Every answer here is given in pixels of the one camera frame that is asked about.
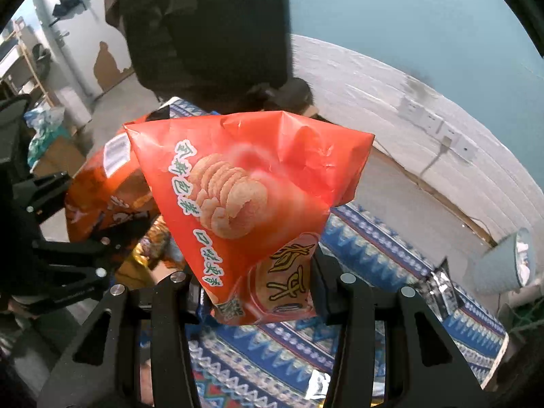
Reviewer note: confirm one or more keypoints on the white paper roll pack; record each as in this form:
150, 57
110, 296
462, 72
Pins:
74, 108

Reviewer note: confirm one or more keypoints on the white plastic appliance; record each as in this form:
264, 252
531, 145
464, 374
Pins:
525, 295

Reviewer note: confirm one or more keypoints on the orange snack bag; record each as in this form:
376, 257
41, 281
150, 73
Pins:
106, 195

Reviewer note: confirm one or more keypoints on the white wall socket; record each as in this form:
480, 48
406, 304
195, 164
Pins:
467, 148
454, 136
430, 121
411, 109

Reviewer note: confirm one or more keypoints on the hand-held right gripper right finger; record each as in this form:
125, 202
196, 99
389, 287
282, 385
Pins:
327, 293

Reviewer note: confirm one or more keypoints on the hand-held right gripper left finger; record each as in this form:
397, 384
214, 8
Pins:
170, 306

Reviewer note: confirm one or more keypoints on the wooden shelf rack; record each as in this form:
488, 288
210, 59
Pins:
27, 59

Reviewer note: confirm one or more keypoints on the blue patterned tablecloth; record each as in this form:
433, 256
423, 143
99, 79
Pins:
403, 284

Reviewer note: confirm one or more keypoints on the black hanging cloth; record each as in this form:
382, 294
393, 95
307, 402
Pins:
204, 29

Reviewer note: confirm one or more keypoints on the red chip bag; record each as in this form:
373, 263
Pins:
255, 187

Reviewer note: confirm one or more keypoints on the clear plastic bag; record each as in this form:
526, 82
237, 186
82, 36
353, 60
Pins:
42, 131

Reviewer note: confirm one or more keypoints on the black snack packet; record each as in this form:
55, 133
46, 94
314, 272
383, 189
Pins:
442, 289

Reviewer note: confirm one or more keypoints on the pale blue trash bin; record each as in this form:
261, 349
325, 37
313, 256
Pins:
501, 263

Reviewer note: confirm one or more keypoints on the black cylindrical device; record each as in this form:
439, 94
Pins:
289, 93

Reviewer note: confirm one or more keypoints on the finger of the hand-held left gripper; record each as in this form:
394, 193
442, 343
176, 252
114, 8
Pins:
42, 191
76, 255

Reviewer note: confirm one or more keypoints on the dark folded umbrella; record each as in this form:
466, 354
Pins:
70, 4

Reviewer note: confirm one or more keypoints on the brown cardboard box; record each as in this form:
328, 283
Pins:
59, 157

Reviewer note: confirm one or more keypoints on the multicoloured snack packet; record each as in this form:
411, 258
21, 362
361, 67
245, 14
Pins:
155, 238

